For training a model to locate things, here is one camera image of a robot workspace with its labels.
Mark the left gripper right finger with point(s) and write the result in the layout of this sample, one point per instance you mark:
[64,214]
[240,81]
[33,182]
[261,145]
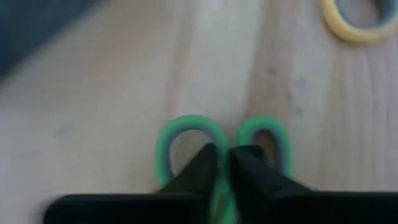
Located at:
[255,174]

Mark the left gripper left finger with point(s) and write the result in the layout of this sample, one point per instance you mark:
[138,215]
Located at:
[202,171]

